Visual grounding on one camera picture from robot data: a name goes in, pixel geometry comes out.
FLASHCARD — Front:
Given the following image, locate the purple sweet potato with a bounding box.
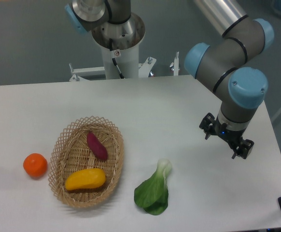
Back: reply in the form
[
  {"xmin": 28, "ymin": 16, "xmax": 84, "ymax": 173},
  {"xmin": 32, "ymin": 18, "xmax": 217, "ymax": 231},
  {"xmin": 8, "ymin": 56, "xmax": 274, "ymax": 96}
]
[{"xmin": 86, "ymin": 132, "xmax": 108, "ymax": 160}]

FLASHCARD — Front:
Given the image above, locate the orange tangerine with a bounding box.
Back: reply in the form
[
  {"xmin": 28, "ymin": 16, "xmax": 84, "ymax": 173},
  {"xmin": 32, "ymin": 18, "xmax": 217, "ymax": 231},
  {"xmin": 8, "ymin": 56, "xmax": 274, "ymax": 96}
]
[{"xmin": 23, "ymin": 153, "xmax": 48, "ymax": 178}]

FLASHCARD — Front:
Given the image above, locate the woven wicker basket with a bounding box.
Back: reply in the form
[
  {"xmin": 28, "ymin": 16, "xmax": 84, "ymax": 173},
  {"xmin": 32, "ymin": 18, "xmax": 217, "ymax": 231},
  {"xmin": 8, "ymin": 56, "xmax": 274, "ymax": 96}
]
[{"xmin": 48, "ymin": 116, "xmax": 124, "ymax": 208}]

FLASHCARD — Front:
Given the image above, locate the yellow mango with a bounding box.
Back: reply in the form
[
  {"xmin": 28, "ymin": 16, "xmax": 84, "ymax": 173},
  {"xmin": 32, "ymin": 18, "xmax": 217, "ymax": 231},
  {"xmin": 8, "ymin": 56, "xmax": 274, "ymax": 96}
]
[{"xmin": 65, "ymin": 168, "xmax": 106, "ymax": 191}]

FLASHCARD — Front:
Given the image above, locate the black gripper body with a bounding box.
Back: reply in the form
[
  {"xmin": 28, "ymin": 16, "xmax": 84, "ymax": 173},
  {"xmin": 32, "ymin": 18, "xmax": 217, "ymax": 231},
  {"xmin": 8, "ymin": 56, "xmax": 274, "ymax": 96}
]
[{"xmin": 214, "ymin": 114, "xmax": 248, "ymax": 149}]

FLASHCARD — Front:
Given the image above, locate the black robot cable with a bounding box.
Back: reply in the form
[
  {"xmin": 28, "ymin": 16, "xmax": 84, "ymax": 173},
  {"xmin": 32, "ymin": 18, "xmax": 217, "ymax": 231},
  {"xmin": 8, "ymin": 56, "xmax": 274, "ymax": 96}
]
[{"xmin": 108, "ymin": 38, "xmax": 126, "ymax": 80}]

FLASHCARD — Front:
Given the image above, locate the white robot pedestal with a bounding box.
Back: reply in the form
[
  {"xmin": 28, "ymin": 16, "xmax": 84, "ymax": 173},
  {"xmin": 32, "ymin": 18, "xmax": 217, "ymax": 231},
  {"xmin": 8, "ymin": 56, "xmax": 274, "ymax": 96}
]
[{"xmin": 69, "ymin": 45, "xmax": 181, "ymax": 82}]

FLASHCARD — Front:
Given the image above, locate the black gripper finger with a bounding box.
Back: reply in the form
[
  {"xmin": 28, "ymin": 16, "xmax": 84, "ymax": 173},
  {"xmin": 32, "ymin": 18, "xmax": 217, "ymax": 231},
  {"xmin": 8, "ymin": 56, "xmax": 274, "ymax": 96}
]
[
  {"xmin": 199, "ymin": 113, "xmax": 216, "ymax": 140},
  {"xmin": 231, "ymin": 139, "xmax": 254, "ymax": 160}
]

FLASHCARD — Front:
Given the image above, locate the green bok choy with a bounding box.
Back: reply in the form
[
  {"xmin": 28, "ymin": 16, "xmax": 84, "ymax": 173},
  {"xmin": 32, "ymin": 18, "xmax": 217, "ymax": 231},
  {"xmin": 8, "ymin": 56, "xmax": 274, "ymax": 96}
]
[{"xmin": 134, "ymin": 159, "xmax": 172, "ymax": 216}]

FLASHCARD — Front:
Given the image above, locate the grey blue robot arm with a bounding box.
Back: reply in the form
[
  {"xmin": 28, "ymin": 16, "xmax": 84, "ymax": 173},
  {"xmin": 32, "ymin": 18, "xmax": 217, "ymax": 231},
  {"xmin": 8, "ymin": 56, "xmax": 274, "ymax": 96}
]
[{"xmin": 65, "ymin": 0, "xmax": 274, "ymax": 159}]

